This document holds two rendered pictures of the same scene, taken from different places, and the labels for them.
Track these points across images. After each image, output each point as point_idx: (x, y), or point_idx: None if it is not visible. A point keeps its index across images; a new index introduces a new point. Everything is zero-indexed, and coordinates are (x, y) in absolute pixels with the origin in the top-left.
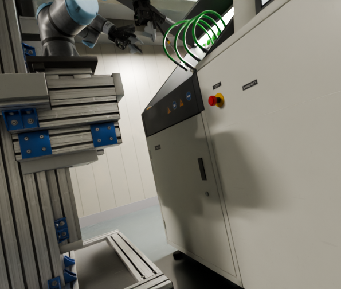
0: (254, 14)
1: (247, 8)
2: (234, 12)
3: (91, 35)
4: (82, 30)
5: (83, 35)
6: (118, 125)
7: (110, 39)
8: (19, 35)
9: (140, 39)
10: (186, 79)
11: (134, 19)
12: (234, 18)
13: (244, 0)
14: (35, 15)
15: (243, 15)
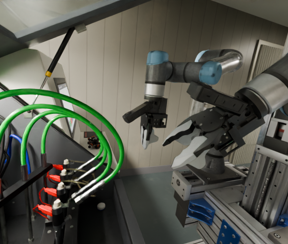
0: (70, 136)
1: (67, 129)
2: (63, 127)
3: None
4: (287, 113)
5: None
6: (177, 205)
7: (256, 125)
8: (257, 140)
9: (168, 135)
10: (122, 183)
11: (167, 118)
12: (65, 133)
13: (64, 121)
14: (275, 114)
15: (68, 134)
